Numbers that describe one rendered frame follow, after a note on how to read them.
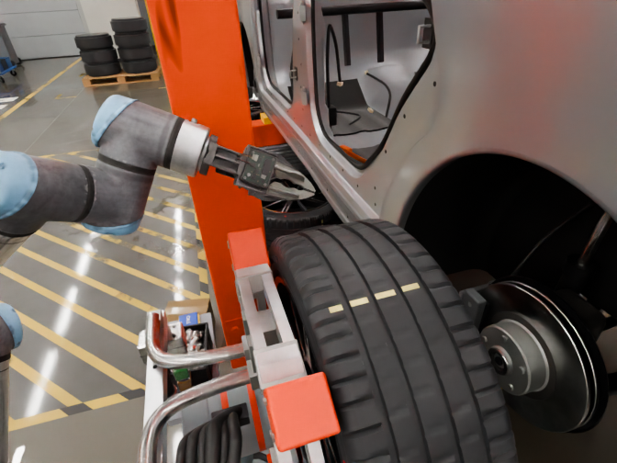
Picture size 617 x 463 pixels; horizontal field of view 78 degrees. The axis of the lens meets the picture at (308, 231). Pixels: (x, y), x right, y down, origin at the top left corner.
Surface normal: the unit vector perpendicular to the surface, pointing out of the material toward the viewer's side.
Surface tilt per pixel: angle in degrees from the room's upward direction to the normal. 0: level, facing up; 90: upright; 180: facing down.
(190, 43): 90
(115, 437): 0
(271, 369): 45
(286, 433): 35
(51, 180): 66
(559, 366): 90
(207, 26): 90
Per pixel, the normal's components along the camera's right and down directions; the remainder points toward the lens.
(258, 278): 0.26, 0.15
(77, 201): 0.83, 0.31
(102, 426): -0.04, -0.83
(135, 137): 0.26, 0.36
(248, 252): 0.18, -0.22
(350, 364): 0.11, -0.47
